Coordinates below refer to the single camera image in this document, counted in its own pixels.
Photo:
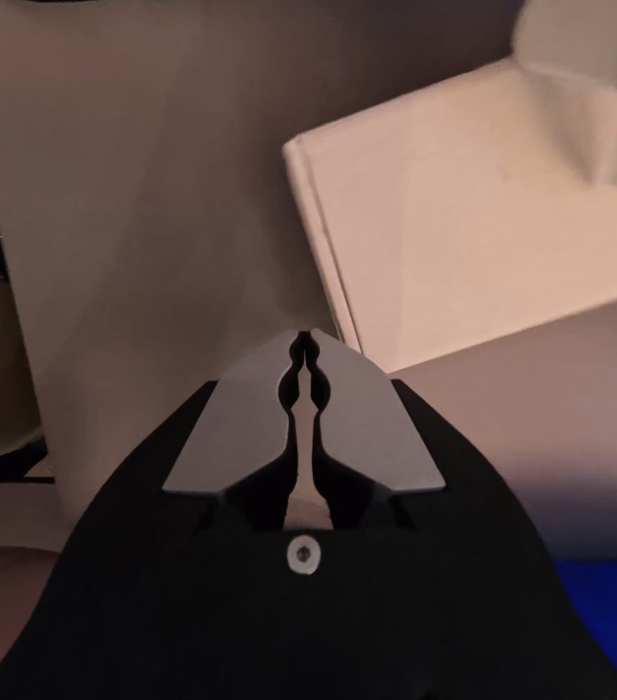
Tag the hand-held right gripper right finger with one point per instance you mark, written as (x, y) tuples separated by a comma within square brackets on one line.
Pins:
[(379, 432)]

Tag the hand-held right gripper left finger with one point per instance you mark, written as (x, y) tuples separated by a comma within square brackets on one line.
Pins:
[(232, 432)]

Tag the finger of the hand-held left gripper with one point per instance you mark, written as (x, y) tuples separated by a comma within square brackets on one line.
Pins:
[(587, 65)]

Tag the white cardboard mailer box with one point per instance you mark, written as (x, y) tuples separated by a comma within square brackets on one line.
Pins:
[(478, 219)]

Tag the blue plastic bin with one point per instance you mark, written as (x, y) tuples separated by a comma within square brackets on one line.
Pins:
[(609, 629)]

